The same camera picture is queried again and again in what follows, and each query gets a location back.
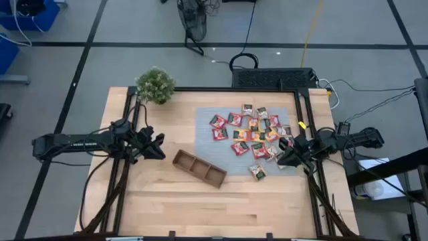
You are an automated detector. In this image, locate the black perforated computer tower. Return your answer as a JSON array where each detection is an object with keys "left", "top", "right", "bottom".
[{"left": 231, "top": 67, "right": 318, "bottom": 90}]

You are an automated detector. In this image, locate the wooden three-compartment tea box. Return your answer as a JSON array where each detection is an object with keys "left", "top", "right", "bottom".
[{"left": 172, "top": 149, "right": 228, "bottom": 189}]

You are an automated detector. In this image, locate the orange tea packet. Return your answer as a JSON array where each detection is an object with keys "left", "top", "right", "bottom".
[
  {"left": 247, "top": 117, "right": 261, "bottom": 132},
  {"left": 232, "top": 129, "right": 250, "bottom": 143},
  {"left": 265, "top": 129, "right": 280, "bottom": 143},
  {"left": 249, "top": 131, "right": 266, "bottom": 144}
]

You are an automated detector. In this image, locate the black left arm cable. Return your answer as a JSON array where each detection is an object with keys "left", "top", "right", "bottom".
[{"left": 78, "top": 155, "right": 113, "bottom": 232}]

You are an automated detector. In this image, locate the green potted plant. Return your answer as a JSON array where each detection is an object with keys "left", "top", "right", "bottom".
[{"left": 135, "top": 66, "right": 177, "bottom": 105}]

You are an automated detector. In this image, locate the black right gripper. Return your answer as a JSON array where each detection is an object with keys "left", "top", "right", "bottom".
[{"left": 276, "top": 135, "right": 317, "bottom": 168}]

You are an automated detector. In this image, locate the grey metal base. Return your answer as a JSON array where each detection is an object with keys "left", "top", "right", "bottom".
[{"left": 0, "top": 74, "right": 31, "bottom": 85}]

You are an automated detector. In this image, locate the blue plastic bin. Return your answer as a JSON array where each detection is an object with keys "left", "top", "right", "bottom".
[
  {"left": 0, "top": 0, "right": 62, "bottom": 32},
  {"left": 0, "top": 33, "right": 20, "bottom": 75}
]

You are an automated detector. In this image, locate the black power adapter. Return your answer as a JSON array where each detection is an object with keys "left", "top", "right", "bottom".
[{"left": 337, "top": 121, "right": 352, "bottom": 137}]

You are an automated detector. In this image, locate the white paper sheet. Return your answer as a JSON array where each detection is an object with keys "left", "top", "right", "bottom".
[{"left": 357, "top": 157, "right": 406, "bottom": 202}]

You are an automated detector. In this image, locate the yellow floor cable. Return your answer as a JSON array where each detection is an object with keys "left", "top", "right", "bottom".
[{"left": 300, "top": 0, "right": 325, "bottom": 68}]

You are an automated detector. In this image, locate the grey woven placemat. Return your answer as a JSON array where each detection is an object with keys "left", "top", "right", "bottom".
[{"left": 195, "top": 106, "right": 299, "bottom": 177}]

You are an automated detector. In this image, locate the black floor fan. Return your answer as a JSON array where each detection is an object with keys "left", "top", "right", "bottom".
[{"left": 176, "top": 0, "right": 209, "bottom": 56}]

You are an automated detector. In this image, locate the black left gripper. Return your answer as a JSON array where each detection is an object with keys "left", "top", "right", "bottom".
[{"left": 134, "top": 125, "right": 167, "bottom": 161}]

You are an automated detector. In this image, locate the white cable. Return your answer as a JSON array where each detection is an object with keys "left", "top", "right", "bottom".
[
  {"left": 0, "top": 0, "right": 46, "bottom": 47},
  {"left": 318, "top": 78, "right": 340, "bottom": 110}
]

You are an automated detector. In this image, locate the black device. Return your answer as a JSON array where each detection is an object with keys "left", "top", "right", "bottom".
[{"left": 15, "top": 0, "right": 47, "bottom": 16}]

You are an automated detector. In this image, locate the black side table frame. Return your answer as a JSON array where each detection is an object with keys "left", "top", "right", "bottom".
[{"left": 346, "top": 77, "right": 428, "bottom": 241}]

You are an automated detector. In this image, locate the black coiled cable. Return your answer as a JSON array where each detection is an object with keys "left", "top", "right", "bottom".
[{"left": 229, "top": 52, "right": 259, "bottom": 72}]

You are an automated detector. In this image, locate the black floor cable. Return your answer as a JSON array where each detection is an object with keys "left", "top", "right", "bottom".
[
  {"left": 329, "top": 78, "right": 416, "bottom": 123},
  {"left": 239, "top": 0, "right": 257, "bottom": 55}
]

